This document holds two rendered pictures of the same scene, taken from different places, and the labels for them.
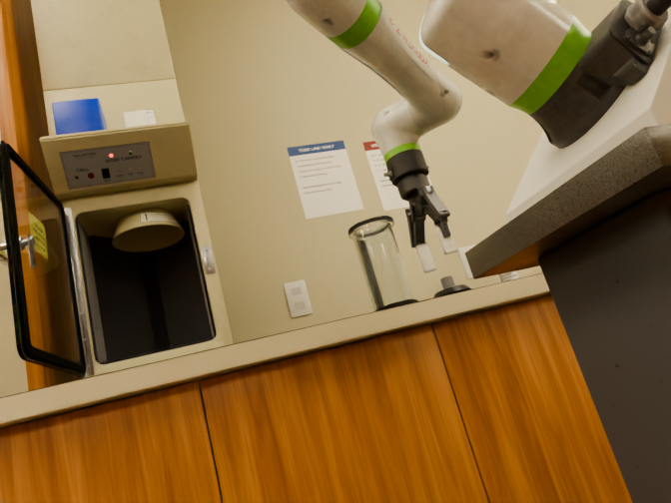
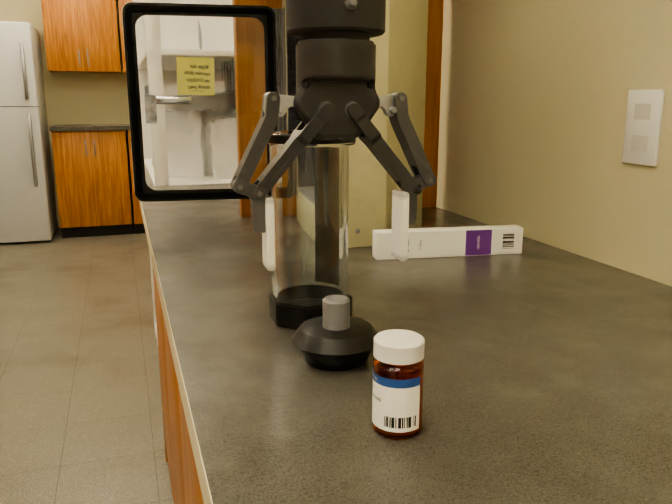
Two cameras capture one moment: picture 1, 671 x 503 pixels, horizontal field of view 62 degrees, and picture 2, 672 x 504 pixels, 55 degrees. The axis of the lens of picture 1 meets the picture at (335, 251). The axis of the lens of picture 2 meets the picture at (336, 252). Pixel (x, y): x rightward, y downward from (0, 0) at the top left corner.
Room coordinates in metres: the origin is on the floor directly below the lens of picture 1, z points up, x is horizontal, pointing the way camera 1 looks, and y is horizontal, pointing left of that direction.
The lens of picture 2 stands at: (1.24, -0.86, 1.20)
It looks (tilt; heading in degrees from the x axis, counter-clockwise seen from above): 13 degrees down; 89
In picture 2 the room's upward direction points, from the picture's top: straight up
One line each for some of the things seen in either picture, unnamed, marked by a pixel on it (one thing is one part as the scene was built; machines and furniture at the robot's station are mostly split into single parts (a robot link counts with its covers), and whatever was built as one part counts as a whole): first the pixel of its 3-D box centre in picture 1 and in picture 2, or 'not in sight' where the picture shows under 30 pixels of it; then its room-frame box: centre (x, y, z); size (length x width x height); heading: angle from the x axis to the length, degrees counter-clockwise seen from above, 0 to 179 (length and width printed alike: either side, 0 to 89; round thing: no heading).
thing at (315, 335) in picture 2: (450, 290); (336, 328); (1.26, -0.23, 0.97); 0.09 x 0.09 x 0.07
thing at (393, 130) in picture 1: (397, 132); not in sight; (1.25, -0.23, 1.39); 0.13 x 0.11 x 0.14; 56
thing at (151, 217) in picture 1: (147, 229); not in sight; (1.31, 0.44, 1.34); 0.18 x 0.18 x 0.05
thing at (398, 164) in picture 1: (406, 170); (334, 8); (1.25, -0.22, 1.28); 0.12 x 0.09 x 0.06; 105
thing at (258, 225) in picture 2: (444, 224); (248, 205); (1.17, -0.25, 1.10); 0.03 x 0.01 x 0.05; 15
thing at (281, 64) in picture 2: (75, 287); (281, 105); (1.16, 0.57, 1.19); 0.03 x 0.02 x 0.39; 107
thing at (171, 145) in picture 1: (123, 159); not in sight; (1.15, 0.42, 1.46); 0.32 x 0.12 x 0.10; 107
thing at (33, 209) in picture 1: (44, 266); (204, 105); (1.00, 0.55, 1.19); 0.30 x 0.01 x 0.40; 10
